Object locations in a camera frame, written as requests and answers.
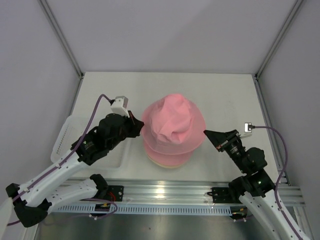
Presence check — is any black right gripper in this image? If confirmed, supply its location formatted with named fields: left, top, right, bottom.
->
left=203, top=129, right=248, bottom=173

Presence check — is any pink bucket hat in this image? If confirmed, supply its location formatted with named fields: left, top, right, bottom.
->
left=141, top=93, right=206, bottom=156
left=143, top=140, right=201, bottom=165

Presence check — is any beige bucket hat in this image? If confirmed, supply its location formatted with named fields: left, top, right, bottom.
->
left=147, top=155, right=187, bottom=169

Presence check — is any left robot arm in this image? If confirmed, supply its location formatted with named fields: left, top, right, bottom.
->
left=5, top=112, right=144, bottom=228

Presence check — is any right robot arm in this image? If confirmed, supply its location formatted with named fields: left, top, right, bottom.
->
left=204, top=130, right=309, bottom=240

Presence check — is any white plastic basket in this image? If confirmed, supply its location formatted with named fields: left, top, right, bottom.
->
left=50, top=115, right=131, bottom=170

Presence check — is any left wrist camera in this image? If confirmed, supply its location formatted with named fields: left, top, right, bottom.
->
left=110, top=96, right=130, bottom=118

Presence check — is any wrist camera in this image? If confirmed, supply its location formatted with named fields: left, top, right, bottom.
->
left=110, top=96, right=130, bottom=118
left=240, top=122, right=256, bottom=139

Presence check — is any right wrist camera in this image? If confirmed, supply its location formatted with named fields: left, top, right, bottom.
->
left=240, top=122, right=256, bottom=139

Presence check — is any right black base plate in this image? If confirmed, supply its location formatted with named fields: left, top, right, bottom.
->
left=206, top=187, right=241, bottom=204

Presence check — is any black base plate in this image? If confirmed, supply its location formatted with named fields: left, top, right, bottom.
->
left=206, top=187, right=241, bottom=204
left=94, top=185, right=124, bottom=202

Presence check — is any aluminium mounting rail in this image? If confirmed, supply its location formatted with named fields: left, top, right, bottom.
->
left=106, top=179, right=306, bottom=207

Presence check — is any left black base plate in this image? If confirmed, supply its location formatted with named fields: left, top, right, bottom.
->
left=94, top=185, right=124, bottom=202

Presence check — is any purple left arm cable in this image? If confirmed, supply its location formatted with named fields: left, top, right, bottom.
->
left=6, top=94, right=118, bottom=227

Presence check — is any white slotted cable duct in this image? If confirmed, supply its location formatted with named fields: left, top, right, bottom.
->
left=53, top=202, right=247, bottom=216

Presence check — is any left aluminium frame post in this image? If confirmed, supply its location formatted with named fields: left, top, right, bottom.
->
left=37, top=0, right=85, bottom=80

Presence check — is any aluminium frame post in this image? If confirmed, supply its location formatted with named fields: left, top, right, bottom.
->
left=37, top=0, right=85, bottom=80
left=254, top=0, right=307, bottom=80

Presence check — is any right aluminium frame post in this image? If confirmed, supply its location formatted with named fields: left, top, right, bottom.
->
left=254, top=0, right=307, bottom=80

